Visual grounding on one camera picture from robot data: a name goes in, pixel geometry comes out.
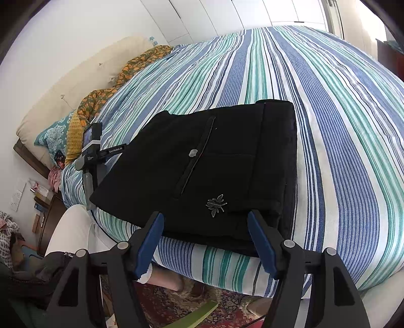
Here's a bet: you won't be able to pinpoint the teal patterned pillow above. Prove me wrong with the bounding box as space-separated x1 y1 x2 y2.
34 112 74 158

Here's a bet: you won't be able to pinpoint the black cable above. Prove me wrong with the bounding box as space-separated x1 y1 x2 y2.
90 206 122 244

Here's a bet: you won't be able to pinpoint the black pants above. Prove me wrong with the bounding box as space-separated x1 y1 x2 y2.
89 99 298 257

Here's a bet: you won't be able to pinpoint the white wall socket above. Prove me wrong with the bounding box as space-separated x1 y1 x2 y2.
9 181 26 212

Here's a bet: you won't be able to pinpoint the white patterned cloth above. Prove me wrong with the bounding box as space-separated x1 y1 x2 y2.
0 211 20 268

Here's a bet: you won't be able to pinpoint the green plastic strip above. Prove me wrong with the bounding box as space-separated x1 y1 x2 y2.
172 299 219 328

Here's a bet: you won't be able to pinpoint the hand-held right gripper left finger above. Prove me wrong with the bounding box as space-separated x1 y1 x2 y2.
46 211 165 328

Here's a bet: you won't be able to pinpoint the white built-in wardrobe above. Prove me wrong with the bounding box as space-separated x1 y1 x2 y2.
139 0 329 45

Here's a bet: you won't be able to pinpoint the pink cloth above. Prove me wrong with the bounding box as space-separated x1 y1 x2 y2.
48 166 64 193

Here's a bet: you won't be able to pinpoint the dark wooden nightstand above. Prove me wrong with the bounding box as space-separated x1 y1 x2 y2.
33 191 68 257

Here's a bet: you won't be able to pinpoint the cream padded headboard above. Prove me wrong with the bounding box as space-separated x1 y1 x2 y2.
16 36 152 169

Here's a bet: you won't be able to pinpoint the person's white trouser leg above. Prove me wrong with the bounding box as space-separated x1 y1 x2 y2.
45 204 190 292

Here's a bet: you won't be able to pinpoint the dark grey bag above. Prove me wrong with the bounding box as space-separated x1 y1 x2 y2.
6 251 75 310

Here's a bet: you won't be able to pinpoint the orange floral blanket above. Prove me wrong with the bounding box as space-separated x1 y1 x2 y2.
65 45 173 166

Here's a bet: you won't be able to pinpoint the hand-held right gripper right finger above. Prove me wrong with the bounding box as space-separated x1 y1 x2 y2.
247 209 371 328

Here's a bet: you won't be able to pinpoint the dark wooden dresser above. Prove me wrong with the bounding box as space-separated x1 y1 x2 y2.
375 38 404 83

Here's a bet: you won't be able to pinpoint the striped blue green bed sheet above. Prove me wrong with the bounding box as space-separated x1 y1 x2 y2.
60 25 404 298

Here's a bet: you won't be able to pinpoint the dark wooden bed frame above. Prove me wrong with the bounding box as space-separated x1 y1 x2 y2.
13 139 51 179

